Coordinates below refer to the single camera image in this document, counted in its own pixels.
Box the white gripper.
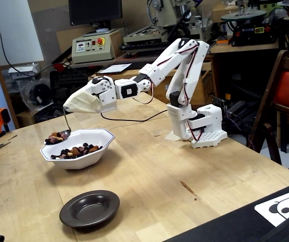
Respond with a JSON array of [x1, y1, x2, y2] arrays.
[[63, 76, 118, 114]]

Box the bent metal spoon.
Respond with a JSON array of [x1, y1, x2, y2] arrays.
[[43, 107, 72, 146]]

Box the trail mix nuts and raisins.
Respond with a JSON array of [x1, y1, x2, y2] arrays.
[[50, 142, 103, 160]]

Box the small trail mix portion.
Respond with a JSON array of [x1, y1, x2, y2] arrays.
[[45, 132, 69, 145]]

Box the white octagonal bowl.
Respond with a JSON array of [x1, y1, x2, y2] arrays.
[[40, 128, 116, 170]]

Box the brown plate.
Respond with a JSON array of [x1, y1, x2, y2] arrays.
[[59, 190, 121, 228]]

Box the black storage crate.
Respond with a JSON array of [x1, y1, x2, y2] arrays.
[[49, 68, 97, 106]]

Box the white paper sheet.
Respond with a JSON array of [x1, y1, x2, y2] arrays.
[[97, 63, 132, 75]]

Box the wooden workbench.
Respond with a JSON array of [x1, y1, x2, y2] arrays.
[[88, 59, 214, 104]]

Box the beige control box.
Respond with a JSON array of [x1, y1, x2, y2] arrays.
[[71, 27, 125, 64]]

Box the clear plastic bag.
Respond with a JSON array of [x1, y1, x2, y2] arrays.
[[18, 78, 54, 111]]

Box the black keyboard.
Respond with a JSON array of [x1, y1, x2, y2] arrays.
[[124, 59, 150, 70]]

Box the small white box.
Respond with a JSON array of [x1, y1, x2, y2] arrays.
[[8, 63, 41, 80]]

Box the black computer monitor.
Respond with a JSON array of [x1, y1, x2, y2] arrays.
[[68, 0, 123, 26]]

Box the beige masking tape piece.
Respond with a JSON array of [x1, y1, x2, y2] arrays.
[[164, 130, 183, 142]]

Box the white board panel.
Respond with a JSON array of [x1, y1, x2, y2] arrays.
[[0, 0, 44, 67]]

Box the beige milling machine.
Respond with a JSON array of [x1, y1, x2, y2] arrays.
[[123, 0, 210, 51]]

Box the brown cardboard box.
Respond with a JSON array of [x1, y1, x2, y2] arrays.
[[211, 1, 238, 23]]

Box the wooden side table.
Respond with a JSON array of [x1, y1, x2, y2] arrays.
[[209, 37, 289, 54]]

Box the black scroll saw machine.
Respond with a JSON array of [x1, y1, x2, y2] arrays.
[[221, 0, 278, 47]]

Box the panda print paper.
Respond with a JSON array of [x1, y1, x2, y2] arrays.
[[254, 186, 289, 227]]

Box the long black cable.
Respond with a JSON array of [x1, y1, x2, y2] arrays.
[[0, 14, 169, 123]]

